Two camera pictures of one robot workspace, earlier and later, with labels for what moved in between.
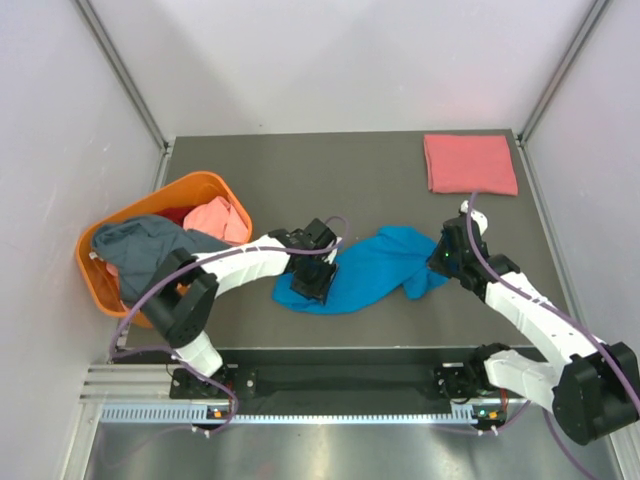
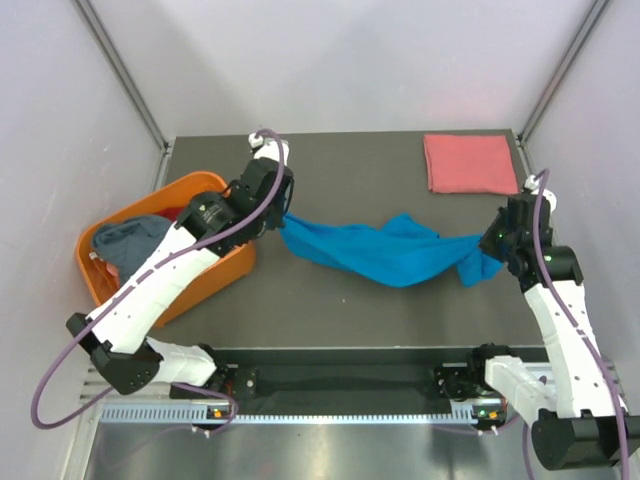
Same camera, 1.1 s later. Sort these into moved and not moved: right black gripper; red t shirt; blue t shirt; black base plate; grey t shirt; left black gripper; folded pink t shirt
Moved: blue t shirt; right black gripper; left black gripper
Not moved: red t shirt; black base plate; folded pink t shirt; grey t shirt
